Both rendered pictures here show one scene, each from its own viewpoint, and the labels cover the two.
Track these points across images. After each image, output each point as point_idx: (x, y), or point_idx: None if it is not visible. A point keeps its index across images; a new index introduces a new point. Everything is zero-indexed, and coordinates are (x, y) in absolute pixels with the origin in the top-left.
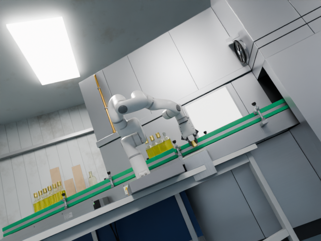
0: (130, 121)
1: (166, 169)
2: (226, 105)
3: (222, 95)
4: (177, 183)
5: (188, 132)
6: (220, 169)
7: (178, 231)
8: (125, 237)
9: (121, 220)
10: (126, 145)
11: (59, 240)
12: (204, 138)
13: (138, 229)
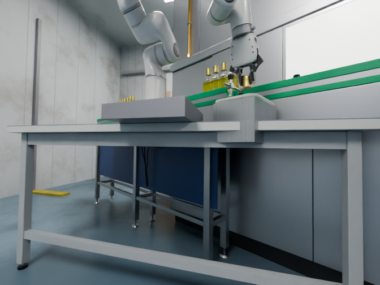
0: (148, 15)
1: (156, 104)
2: (374, 31)
3: (376, 6)
4: (189, 133)
5: (243, 59)
6: (271, 140)
7: (194, 189)
8: (153, 167)
9: (154, 150)
10: (145, 57)
11: (53, 140)
12: (284, 85)
13: (164, 166)
